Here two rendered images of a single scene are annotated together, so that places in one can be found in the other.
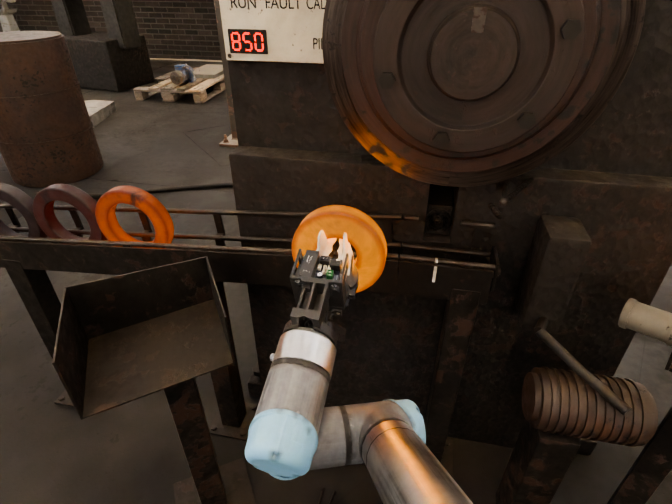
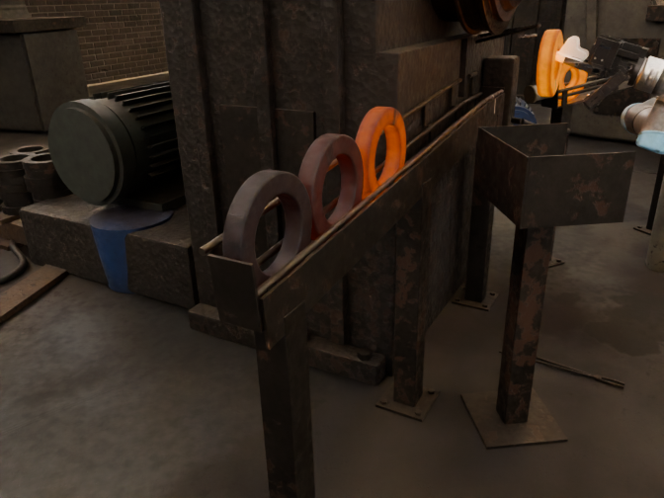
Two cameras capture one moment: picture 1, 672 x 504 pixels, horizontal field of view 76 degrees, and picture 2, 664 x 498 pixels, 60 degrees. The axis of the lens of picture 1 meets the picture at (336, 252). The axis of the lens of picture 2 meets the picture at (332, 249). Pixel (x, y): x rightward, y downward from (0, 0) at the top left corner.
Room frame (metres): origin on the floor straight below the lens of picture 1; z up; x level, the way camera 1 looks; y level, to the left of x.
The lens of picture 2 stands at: (0.66, 1.57, 0.99)
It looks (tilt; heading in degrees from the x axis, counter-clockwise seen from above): 24 degrees down; 288
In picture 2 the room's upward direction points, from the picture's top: 2 degrees counter-clockwise
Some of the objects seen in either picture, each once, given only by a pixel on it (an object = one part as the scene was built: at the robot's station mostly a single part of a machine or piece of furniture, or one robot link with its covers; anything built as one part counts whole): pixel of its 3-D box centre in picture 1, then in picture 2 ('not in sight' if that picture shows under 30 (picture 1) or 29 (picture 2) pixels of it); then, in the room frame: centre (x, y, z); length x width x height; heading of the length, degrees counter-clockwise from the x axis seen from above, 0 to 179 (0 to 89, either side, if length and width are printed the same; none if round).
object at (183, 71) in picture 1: (186, 72); not in sight; (5.14, 1.67, 0.25); 0.40 x 0.24 x 0.22; 168
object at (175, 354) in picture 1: (181, 425); (530, 296); (0.60, 0.35, 0.36); 0.26 x 0.20 x 0.72; 113
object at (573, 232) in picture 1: (548, 274); (497, 94); (0.73, -0.45, 0.68); 0.11 x 0.08 x 0.24; 168
